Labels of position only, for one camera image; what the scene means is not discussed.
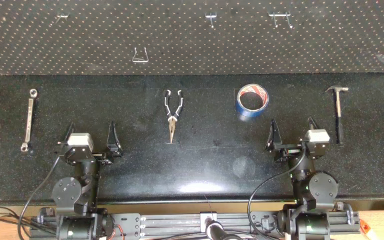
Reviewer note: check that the black pegboard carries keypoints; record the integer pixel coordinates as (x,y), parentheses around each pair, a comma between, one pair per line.
(178,36)

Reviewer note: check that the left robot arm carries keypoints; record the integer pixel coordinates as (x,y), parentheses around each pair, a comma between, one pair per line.
(67,193)

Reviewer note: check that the roll of blue tape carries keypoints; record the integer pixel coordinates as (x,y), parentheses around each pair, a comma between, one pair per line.
(245,111)

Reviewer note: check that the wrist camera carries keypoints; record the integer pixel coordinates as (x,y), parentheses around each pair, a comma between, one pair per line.
(317,136)
(80,140)

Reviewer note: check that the orange and white object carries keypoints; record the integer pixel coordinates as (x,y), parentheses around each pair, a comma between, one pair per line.
(365,227)

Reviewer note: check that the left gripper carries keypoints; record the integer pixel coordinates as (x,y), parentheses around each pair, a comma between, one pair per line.
(107,154)

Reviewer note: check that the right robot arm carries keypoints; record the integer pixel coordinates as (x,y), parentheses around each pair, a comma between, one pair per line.
(322,188)

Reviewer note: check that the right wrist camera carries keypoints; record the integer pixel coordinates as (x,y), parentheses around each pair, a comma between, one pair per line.
(317,136)

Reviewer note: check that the mounting rail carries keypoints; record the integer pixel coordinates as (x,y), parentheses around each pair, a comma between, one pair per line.
(175,223)

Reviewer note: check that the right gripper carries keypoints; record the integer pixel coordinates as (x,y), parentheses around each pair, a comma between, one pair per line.
(287,151)

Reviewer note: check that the hammer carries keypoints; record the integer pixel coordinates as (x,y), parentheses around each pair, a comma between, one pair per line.
(338,103)

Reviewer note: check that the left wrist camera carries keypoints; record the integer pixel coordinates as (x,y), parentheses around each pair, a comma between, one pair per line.
(80,140)

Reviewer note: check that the black and white pliers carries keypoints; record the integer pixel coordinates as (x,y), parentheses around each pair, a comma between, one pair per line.
(172,125)

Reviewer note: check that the wrench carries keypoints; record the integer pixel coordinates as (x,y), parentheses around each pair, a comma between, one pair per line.
(29,116)

